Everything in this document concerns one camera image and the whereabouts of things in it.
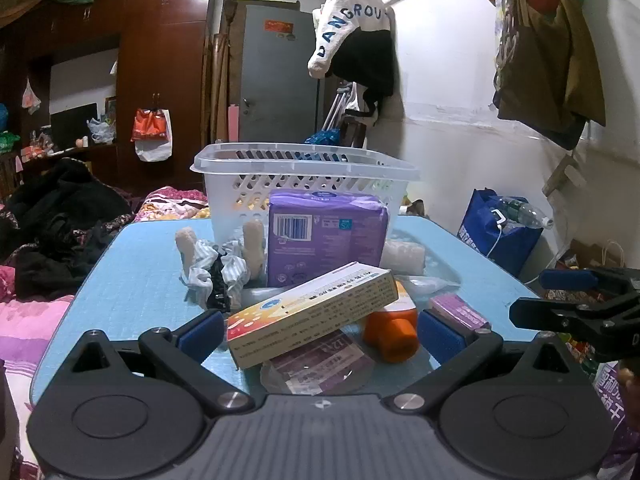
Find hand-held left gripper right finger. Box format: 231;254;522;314
384;308;571;416

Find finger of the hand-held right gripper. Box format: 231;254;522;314
509;294;640;361
539;266;640;297

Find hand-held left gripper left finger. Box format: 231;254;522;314
70;308;256;417

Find small purple box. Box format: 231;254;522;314
429;294;493;333

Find orange bottle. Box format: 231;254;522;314
362;305;420;364

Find clear plastic packet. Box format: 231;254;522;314
397;274;461;297

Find beige plush toy striped cloth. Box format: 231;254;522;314
175;220;264;311

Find white packet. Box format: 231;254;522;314
382;240;426;276

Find white yellow medicine box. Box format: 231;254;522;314
226;261;401;371

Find purple sachet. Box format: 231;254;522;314
260;332;376;396

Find white plastic basket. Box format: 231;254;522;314
190;142;422;247

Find purple pad packet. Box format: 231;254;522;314
266;191;390;288

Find brown paper bag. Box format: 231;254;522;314
569;240;627;270

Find clear plastic water bottle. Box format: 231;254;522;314
495;197;554;232

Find blue shopping bag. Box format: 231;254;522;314
457;188;544;277

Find floral blanket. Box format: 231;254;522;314
134;186;211;223

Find pink bed sheet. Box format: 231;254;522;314
0;265;77;480

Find black clothes pile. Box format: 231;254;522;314
0;157;137;302

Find olive hanging bag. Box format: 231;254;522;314
492;0;607;151

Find orange white plastic bag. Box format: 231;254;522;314
130;107;174;163

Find white plastic bag on shelf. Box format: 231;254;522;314
87;117;117;145

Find blue plastic bag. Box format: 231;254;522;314
304;129;342;148

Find black white garment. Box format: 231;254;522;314
346;82;382;129

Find black monitor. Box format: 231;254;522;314
50;102;99;154

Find metal crutches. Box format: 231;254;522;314
320;82;359;134

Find wooden planks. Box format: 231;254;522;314
201;0;247;144

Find grey metal door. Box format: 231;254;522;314
242;5;325;144

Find brown wooden wardrobe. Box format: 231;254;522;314
0;0;218;197

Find black hanging garment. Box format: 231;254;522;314
325;29;399;100

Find small white hanging bag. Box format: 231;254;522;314
21;79;42;115

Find white hoodie blue letters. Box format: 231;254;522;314
307;0;391;79

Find white charger cable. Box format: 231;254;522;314
486;209;510;262

